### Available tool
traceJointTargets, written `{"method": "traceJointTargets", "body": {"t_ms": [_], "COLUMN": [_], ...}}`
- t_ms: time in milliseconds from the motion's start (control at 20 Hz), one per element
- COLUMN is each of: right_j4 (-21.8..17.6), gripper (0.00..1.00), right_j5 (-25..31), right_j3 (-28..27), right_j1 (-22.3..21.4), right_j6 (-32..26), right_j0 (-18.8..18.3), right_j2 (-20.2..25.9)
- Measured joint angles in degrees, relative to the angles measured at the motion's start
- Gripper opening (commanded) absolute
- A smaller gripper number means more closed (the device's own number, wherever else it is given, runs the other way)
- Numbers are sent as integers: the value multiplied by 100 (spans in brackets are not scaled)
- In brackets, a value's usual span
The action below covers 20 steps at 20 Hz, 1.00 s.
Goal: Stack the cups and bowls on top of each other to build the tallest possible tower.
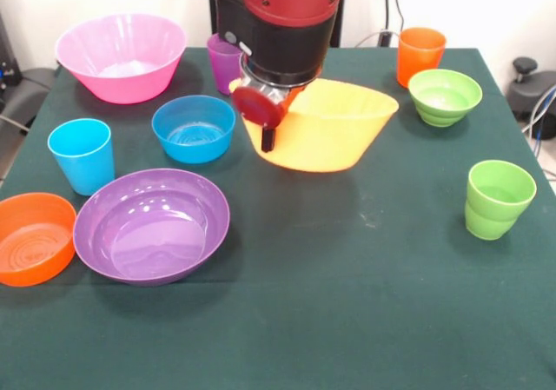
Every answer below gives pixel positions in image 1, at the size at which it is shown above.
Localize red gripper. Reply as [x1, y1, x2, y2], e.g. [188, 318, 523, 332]
[231, 84, 305, 153]

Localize blue plastic bowl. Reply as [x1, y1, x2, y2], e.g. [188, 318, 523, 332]
[151, 95, 236, 165]

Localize purple plastic cup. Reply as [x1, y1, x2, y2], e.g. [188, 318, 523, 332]
[205, 32, 243, 96]

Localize dark equipment box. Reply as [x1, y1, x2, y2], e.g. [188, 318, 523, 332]
[0, 11, 23, 92]

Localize yellow plastic bowl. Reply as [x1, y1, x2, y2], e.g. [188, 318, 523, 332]
[228, 78, 400, 174]

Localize grey cable with plug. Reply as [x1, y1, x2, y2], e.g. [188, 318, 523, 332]
[354, 28, 400, 49]

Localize blue plastic cup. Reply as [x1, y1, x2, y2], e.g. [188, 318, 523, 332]
[47, 118, 116, 196]

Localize pink plastic bowl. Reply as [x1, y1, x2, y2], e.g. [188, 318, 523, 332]
[55, 12, 189, 105]

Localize green plastic bowl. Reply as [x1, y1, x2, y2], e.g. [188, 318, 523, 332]
[407, 69, 484, 128]

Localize blue and white cables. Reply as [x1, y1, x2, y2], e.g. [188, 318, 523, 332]
[520, 83, 556, 156]

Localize grey chair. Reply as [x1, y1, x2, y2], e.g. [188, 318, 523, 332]
[0, 66, 57, 135]

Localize purple plastic bowl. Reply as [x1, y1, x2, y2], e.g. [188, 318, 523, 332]
[72, 168, 231, 288]

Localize green plastic cup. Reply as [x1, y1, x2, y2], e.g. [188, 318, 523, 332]
[464, 160, 538, 241]

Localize dark green tablecloth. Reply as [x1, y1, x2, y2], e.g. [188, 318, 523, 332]
[0, 46, 556, 390]

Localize orange plastic bowl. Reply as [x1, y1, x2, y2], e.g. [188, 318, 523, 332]
[0, 192, 77, 288]

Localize orange plastic cup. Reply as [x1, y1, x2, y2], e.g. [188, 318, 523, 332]
[396, 27, 447, 88]

